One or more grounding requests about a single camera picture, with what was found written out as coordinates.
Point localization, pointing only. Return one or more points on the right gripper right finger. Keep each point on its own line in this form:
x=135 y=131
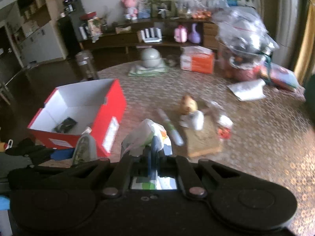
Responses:
x=166 y=165

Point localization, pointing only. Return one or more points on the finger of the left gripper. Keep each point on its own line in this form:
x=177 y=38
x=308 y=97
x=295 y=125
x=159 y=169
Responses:
x=62 y=154

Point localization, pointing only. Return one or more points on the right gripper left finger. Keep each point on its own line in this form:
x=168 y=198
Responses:
x=151 y=155

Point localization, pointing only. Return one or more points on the white plastic bag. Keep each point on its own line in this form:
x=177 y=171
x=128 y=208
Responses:
x=134 y=144

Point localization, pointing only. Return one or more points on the banknote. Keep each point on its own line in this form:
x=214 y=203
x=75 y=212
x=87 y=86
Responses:
x=85 y=150

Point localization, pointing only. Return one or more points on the small dark packet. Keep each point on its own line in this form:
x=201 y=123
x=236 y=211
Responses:
x=65 y=126

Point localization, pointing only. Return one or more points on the pink white small box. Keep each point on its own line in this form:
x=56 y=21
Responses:
x=225 y=122

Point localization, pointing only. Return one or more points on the red dragon keychain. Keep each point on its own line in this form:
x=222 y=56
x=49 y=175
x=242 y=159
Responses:
x=224 y=133

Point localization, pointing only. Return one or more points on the red white cardboard box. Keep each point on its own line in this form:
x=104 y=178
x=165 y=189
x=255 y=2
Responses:
x=98 y=105

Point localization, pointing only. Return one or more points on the green folded cloth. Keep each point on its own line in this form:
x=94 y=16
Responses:
x=138 y=70

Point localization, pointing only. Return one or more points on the green ceramic bowls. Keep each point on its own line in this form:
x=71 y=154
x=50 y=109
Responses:
x=150 y=58

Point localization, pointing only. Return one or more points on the clear plastic jar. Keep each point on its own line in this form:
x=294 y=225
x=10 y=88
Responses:
x=86 y=65

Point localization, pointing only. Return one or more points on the orange tissue box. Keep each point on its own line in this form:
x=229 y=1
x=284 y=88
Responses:
x=197 y=59

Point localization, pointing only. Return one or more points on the white router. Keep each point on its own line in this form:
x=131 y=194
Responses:
x=151 y=35

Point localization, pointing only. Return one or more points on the pink round pouch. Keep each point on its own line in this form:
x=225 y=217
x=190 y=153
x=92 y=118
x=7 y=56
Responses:
x=244 y=70

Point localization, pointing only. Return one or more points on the white paper sheet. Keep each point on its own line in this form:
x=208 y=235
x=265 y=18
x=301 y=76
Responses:
x=249 y=90

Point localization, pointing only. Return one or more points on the pink small backpack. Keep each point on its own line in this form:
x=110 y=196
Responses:
x=180 y=34

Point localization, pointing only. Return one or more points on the purple vase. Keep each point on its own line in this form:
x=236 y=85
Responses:
x=194 y=37

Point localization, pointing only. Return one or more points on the wooden tv cabinet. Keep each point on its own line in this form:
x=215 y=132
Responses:
x=128 y=35

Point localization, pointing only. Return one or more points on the black tall shelf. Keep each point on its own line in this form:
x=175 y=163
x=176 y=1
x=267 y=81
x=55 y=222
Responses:
x=69 y=26

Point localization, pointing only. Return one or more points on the large clear plastic bag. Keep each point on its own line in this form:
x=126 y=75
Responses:
x=242 y=33

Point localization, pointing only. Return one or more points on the stack of colourful books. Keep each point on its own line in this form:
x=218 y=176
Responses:
x=279 y=76

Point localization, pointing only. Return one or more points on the pink bear plush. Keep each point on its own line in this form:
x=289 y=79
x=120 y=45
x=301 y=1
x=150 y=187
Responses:
x=131 y=11

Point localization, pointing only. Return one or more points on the yellow curtain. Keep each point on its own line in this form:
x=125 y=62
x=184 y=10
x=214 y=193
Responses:
x=305 y=60

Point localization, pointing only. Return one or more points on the picture frame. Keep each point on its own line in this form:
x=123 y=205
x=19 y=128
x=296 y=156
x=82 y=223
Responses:
x=163 y=9

